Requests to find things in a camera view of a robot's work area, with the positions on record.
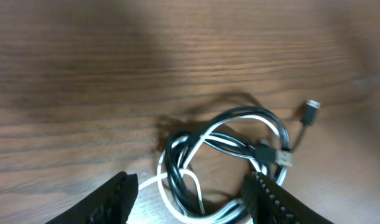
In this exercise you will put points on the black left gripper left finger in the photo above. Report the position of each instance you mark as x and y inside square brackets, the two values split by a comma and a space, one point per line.
[110, 203]

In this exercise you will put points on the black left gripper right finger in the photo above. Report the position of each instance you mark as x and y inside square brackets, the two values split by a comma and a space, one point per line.
[267, 202]

